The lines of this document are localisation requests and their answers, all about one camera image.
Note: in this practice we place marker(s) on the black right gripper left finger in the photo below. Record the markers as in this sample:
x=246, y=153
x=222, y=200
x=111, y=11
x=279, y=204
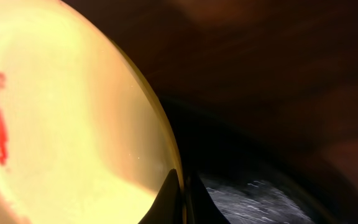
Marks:
x=167, y=206

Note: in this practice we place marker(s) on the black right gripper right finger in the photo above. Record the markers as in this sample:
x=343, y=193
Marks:
x=200, y=208

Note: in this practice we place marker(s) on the yellow plate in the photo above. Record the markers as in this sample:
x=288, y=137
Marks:
x=83, y=138

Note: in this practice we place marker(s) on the black round tray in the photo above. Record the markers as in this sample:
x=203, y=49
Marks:
x=243, y=180

